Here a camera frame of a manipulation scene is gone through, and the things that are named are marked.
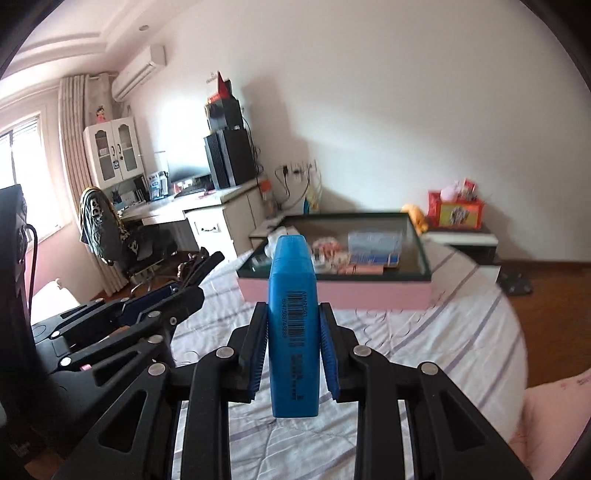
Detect blue plastic box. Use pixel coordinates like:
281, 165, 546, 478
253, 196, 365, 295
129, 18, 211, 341
267, 235, 320, 418

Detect rose gold metal canister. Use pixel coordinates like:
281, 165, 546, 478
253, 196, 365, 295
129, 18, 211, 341
337, 264, 384, 275

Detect dark jacket on chair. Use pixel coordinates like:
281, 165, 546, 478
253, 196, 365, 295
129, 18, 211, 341
78, 187, 139, 268

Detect black office chair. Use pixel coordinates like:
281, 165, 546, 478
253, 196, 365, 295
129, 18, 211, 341
118, 225, 178, 287

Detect pink pillow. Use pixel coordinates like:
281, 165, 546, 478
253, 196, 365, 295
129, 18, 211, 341
509, 371, 590, 479

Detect striped white bed quilt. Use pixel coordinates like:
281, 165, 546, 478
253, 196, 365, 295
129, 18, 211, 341
171, 242, 528, 479

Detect white desk with drawers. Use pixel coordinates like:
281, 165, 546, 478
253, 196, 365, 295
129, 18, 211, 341
121, 178, 266, 260

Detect white glass-door cabinet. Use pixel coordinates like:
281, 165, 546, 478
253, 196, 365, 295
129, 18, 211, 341
83, 117, 144, 189

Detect computer monitor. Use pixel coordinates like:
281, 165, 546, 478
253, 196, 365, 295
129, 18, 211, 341
167, 155, 211, 184

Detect black floor scale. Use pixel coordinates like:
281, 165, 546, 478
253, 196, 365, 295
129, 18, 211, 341
497, 272, 533, 297

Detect pink box with green rim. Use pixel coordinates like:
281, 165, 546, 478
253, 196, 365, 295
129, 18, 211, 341
236, 212, 433, 310

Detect small doll on cabinet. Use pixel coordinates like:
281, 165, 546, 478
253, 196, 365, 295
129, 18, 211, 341
95, 106, 107, 124

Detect black computer tower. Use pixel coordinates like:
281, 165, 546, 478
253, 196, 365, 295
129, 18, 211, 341
204, 129, 256, 190

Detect white paper packet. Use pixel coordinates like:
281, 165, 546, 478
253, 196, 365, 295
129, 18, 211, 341
346, 231, 402, 268

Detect blue yellow snack bag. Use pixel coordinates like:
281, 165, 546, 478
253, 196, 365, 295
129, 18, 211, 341
303, 183, 321, 215

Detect orange octopus plush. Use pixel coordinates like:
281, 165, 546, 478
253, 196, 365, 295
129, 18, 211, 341
401, 204, 430, 236

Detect red storage box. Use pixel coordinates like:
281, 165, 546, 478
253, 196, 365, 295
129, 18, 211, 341
427, 191, 485, 230

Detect black speaker box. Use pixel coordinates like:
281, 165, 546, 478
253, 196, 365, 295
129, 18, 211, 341
205, 97, 243, 132

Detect pink plush toy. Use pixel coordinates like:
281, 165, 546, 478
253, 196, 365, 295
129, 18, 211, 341
440, 182, 463, 202

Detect red triangular paper item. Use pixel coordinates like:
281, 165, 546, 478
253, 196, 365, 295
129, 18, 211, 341
206, 71, 232, 103

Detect wall power socket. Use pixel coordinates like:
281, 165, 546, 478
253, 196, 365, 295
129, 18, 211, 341
279, 160, 318, 182

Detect wall air conditioner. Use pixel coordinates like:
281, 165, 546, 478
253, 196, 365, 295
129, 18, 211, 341
111, 44, 166, 102

